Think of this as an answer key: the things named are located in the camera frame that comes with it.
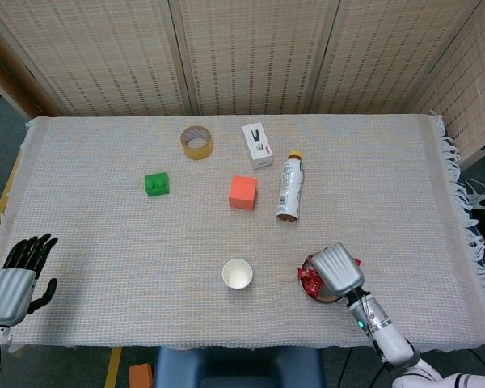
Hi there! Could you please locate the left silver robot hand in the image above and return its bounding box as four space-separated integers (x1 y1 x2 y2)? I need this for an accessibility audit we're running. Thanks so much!
0 233 60 327

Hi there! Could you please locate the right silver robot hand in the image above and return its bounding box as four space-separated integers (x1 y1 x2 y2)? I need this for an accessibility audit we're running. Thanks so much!
310 242 366 298

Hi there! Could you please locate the red candy pile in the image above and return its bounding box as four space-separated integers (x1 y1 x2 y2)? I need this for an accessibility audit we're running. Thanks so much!
297 253 363 298

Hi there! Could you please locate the white paper cup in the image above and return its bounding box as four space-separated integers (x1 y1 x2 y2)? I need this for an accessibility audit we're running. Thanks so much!
221 258 254 290

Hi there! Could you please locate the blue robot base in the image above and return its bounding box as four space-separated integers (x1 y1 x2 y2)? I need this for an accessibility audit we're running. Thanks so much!
153 346 324 388

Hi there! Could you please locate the white labelled drink bottle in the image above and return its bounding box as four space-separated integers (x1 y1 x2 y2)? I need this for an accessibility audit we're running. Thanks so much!
276 150 306 224

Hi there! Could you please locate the beige waffle weave tablecloth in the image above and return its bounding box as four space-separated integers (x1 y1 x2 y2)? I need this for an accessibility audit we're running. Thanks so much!
0 111 485 356

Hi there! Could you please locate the orange foam cube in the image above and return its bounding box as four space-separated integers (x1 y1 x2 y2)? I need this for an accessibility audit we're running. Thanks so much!
228 175 258 211

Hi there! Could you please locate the white printed cardboard box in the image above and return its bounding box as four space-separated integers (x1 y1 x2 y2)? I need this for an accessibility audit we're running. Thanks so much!
242 121 274 171

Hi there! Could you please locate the dark orange box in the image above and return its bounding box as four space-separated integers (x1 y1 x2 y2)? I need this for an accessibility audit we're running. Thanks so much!
128 362 154 388

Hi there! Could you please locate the white plastic clamp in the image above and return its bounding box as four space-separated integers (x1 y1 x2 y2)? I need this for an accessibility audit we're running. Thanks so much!
464 177 485 211

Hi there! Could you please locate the green toy building block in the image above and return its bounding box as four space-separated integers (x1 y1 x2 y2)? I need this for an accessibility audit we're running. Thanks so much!
144 171 171 198

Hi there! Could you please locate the yellow packing tape roll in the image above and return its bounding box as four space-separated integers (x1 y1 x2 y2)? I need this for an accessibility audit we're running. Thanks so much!
179 124 214 161

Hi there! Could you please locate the woven bamboo screen panel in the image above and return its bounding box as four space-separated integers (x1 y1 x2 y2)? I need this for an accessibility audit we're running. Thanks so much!
310 0 484 116
169 0 343 116
0 0 70 118
407 0 485 171
0 0 195 118

